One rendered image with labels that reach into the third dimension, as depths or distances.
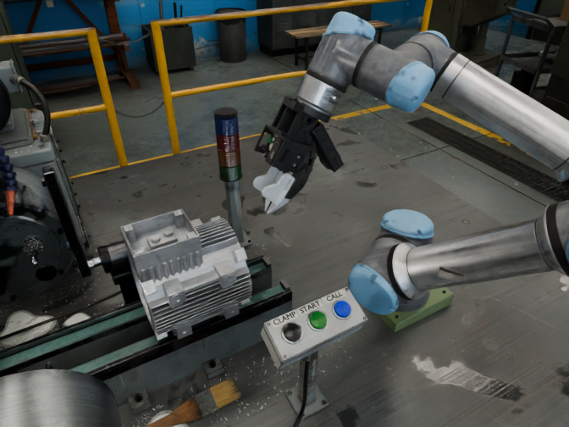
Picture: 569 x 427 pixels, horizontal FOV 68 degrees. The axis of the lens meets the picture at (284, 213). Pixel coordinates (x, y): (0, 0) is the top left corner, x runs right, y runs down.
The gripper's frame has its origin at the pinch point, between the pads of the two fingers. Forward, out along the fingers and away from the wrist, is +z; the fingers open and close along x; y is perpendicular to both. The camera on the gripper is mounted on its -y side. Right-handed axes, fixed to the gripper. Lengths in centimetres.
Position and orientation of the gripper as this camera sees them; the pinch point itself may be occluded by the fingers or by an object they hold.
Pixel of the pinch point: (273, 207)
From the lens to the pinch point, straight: 80.6
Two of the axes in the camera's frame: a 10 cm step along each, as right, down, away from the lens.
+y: -7.5, -1.7, -6.4
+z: -4.4, 8.5, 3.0
